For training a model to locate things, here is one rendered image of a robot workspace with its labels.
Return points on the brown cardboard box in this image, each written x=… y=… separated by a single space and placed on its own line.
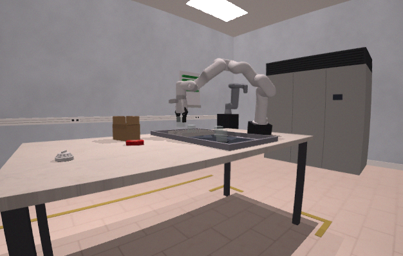
x=126 y=128

